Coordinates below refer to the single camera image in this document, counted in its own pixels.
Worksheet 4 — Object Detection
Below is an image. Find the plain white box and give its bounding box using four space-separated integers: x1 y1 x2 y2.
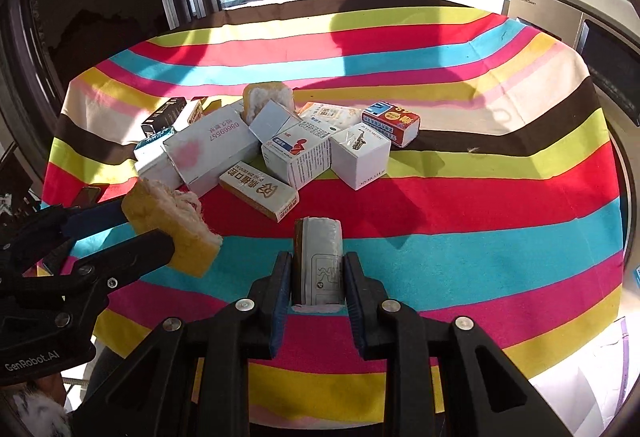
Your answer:
248 99 303 145

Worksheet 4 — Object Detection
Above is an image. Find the white box red blue print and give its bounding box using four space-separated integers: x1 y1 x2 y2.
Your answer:
261 123 333 191

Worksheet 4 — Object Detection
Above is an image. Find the white and gold logo box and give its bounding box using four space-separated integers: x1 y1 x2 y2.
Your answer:
219 160 299 223

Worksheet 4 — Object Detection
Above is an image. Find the white printed packet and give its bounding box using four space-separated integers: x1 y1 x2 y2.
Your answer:
298 102 362 134

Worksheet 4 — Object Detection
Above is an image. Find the large white box pink smear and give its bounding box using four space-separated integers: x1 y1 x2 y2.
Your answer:
163 103 261 198

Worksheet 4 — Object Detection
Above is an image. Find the red and blue box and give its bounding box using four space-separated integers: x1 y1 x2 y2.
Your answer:
361 100 421 148

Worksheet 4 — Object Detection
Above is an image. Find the beige washing machine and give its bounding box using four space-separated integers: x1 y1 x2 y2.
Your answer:
502 0 640 128

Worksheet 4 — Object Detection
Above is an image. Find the black small box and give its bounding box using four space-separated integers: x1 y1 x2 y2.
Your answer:
140 97 187 138

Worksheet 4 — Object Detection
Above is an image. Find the torn yellow sponge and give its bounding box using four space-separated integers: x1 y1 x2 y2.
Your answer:
121 178 223 279

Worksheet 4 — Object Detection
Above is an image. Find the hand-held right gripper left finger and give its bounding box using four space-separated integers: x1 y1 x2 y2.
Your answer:
70 251 294 437

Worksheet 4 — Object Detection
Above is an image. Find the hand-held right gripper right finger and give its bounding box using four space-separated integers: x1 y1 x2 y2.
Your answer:
343 251 576 437

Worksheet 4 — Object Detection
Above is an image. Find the blue and white box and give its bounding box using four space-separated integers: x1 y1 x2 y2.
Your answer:
134 129 181 185

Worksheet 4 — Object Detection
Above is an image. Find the white box orange label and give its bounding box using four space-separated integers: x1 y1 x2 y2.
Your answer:
172 98 208 132

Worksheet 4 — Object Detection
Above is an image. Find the striped colourful tablecloth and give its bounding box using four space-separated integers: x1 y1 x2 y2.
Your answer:
37 0 626 425

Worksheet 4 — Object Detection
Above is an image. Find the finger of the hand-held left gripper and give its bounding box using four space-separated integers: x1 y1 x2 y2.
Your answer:
0 199 132 275
20 230 176 304

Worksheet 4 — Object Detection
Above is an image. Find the grey small box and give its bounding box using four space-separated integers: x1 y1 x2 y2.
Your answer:
292 216 347 315

